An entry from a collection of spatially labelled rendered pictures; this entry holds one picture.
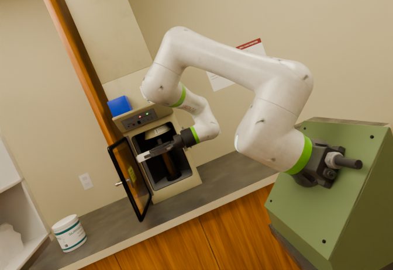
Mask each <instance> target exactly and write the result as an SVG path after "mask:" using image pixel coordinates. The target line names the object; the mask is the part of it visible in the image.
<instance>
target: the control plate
mask: <svg viewBox="0 0 393 270"><path fill-rule="evenodd" d="M147 113H148V115H147ZM139 116H141V117H139ZM151 117H152V118H151ZM147 118H148V119H147ZM156 118H158V117H157V115H156V113H155V111H154V108H153V109H150V110H148V111H145V112H143V113H140V114H138V115H135V116H132V117H130V118H128V119H125V120H123V121H121V123H122V124H123V126H124V127H125V129H126V130H129V129H132V128H134V127H136V126H139V125H141V124H144V123H147V122H149V121H151V120H154V119H156ZM143 120H144V121H143ZM138 121H140V122H141V123H140V124H138ZM132 124H135V125H134V126H133V125H132ZM128 126H130V127H128Z"/></svg>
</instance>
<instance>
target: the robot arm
mask: <svg viewBox="0 0 393 270"><path fill-rule="evenodd" d="M189 66H192V67H195V68H199V69H202V70H205V71H207V72H211V73H213V74H216V75H218V76H220V77H223V78H226V79H228V80H230V81H232V82H235V83H237V84H239V85H241V86H243V87H245V88H247V89H249V90H251V91H253V92H254V93H255V98H254V100H253V101H252V103H251V105H250V107H249V109H248V110H247V112H246V114H245V116H244V117H243V119H242V121H241V122H240V124H239V126H238V128H237V130H236V133H235V138H234V144H235V148H236V150H237V151H238V152H240V153H242V154H244V155H246V156H248V157H250V158H252V159H254V160H256V161H258V162H260V163H262V164H264V165H266V166H268V167H270V168H272V169H275V170H277V171H279V172H283V173H287V174H289V175H290V176H292V177H293V178H294V180H295V182H296V183H297V184H298V185H301V186H303V187H306V188H310V187H313V186H316V185H317V184H319V185H320V186H322V187H325V188H329V189H330V187H331V184H332V183H333V182H334V180H335V177H336V175H337V172H338V170H339V169H340V168H342V167H347V168H353V169H361V168H362V167H363V163H362V161H361V160H356V159H352V158H344V151H345V148H344V147H342V146H333V147H332V146H331V145H330V144H329V143H328V142H327V141H324V140H322V139H310V138H308V137H307V136H305V135H304V134H303V133H302V132H300V131H298V130H297V129H295V128H294V125H295V123H296V121H297V119H298V117H299V115H300V114H301V112H302V110H303V108H304V106H305V104H306V102H307V100H308V98H309V96H310V94H311V92H312V90H313V76H312V73H311V72H310V70H309V68H308V67H307V66H305V65H304V64H302V63H300V62H298V61H294V60H286V59H282V58H275V57H270V56H264V55H261V54H256V53H251V52H248V51H244V50H241V49H237V48H234V47H230V46H227V45H225V44H222V43H219V42H217V41H214V40H212V39H209V38H207V37H205V36H202V35H200V34H199V33H196V32H194V31H193V30H191V29H189V28H187V27H183V26H176V27H173V28H171V29H170V30H169V31H168V32H167V33H166V34H165V35H164V38H163V41H162V43H161V46H160V48H159V50H158V53H157V55H156V57H155V59H154V61H153V63H152V65H151V67H150V68H149V70H148V72H147V73H146V75H145V76H144V78H143V81H142V91H143V94H144V96H145V97H146V98H147V99H148V100H149V101H151V102H153V103H156V104H159V105H163V106H167V107H171V108H177V109H182V110H186V111H187V112H189V113H190V114H191V116H192V118H193V120H194V122H195V125H193V126H191V127H189V128H187V129H185V128H184V127H182V130H181V131H180V133H181V134H176V135H175V136H173V139H174V141H171V142H170V141H168V142H166V143H164V144H162V145H160V146H158V147H155V148H152V149H151V150H149V151H146V152H145V153H142V154H139V155H137V157H136V158H137V160H138V163H140V162H142V161H144V160H147V159H149V158H151V157H155V156H157V155H160V154H162V153H165V152H167V151H171V150H172V149H173V148H174V147H176V146H177V149H178V150H180V149H182V148H184V147H185V146H186V148H189V147H190V148H192V146H194V145H196V144H198V143H201V142H203V141H207V140H212V139H214V138H216V137H217V136H218V134H219V131H220V127H219V124H218V122H217V121H216V119H215V117H214V115H213V113H212V112H211V109H210V107H209V103H208V101H207V100H206V99H205V98H204V97H202V96H198V95H196V94H193V93H192V92H191V91H190V90H188V89H187V88H186V86H185V85H184V84H182V83H181V82H180V78H181V76H182V74H183V72H184V70H185V69H186V68H187V67H189Z"/></svg>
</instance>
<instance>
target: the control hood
mask: <svg viewBox="0 0 393 270"><path fill-rule="evenodd" d="M153 108H154V111H155V113H156V115H157V117H158V118H156V119H154V120H157V119H159V118H162V117H164V116H167V115H169V114H172V113H173V109H172V108H171V107H167V106H163V105H159V104H156V103H153V102H152V103H149V104H147V105H144V106H141V107H139V108H137V109H134V110H131V111H129V112H126V113H124V114H122V115H119V116H116V117H113V118H112V120H113V121H114V123H115V124H116V125H117V127H118V129H119V130H120V131H121V133H124V132H127V131H129V130H132V129H135V128H137V127H139V126H142V125H144V124H147V123H150V122H152V121H154V120H151V121H149V122H147V123H144V124H141V125H139V126H136V127H134V128H132V129H129V130H126V129H125V127H124V126H123V124H122V123H121V121H123V120H125V119H128V118H130V117H132V116H135V115H138V114H140V113H143V112H145V111H148V110H150V109H153Z"/></svg>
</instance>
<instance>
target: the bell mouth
mask: <svg viewBox="0 0 393 270"><path fill-rule="evenodd" d="M169 130H171V128H170V127H169V126H168V125H167V124H166V123H165V124H162V125H159V126H157V127H155V128H152V129H150V130H147V131H145V140H147V139H151V138H153V137H156V136H159V135H161V134H163V133H165V132H167V131H169Z"/></svg>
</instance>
